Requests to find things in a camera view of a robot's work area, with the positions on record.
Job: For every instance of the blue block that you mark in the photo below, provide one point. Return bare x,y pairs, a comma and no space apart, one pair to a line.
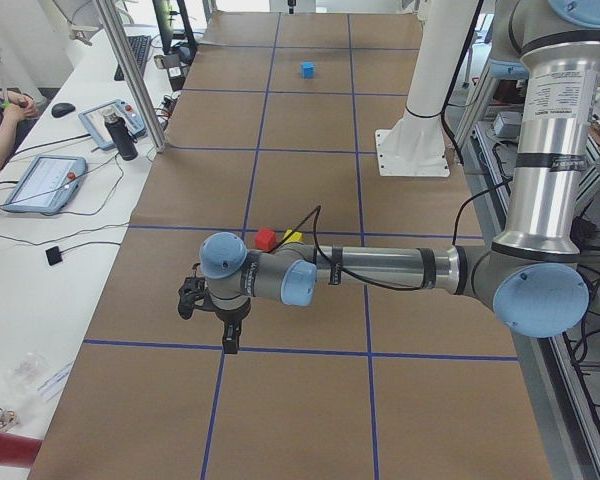
307,70

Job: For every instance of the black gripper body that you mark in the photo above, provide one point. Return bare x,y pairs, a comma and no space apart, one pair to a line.
231,317

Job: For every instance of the far teach pendant tablet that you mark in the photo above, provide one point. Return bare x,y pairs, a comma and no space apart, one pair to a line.
96,120

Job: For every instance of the aluminium frame post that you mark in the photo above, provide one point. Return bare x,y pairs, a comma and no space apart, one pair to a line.
134,79

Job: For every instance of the black computer mouse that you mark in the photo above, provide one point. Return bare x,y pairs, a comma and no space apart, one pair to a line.
62,109

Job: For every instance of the red block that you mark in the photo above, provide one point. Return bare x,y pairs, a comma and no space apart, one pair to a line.
265,239

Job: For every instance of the red cylinder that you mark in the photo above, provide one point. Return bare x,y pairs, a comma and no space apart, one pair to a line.
18,451

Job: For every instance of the teach pendant tablet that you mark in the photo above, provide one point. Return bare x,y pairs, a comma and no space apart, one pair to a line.
96,120
47,185

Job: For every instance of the small black square device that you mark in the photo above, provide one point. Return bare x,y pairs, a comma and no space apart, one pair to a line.
54,255

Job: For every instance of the near teach pendant tablet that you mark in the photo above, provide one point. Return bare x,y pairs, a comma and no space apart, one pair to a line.
47,185

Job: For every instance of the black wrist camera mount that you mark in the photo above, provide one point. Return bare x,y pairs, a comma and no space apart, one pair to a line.
193,295

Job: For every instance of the yellow block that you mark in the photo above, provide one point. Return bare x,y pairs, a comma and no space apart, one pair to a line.
292,236

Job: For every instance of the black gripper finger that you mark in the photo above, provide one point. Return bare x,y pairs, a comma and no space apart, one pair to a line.
230,345

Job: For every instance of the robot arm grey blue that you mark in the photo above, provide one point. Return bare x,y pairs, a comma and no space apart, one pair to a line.
527,276

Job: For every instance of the white camera pedestal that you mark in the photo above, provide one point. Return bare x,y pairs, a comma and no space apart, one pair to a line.
415,146

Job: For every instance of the black water bottle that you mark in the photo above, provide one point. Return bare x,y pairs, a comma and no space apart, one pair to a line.
119,134

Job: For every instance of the black keyboard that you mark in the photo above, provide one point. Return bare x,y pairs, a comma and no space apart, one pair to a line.
140,46

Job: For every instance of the black monitor stand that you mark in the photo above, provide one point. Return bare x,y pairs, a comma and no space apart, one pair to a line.
176,33

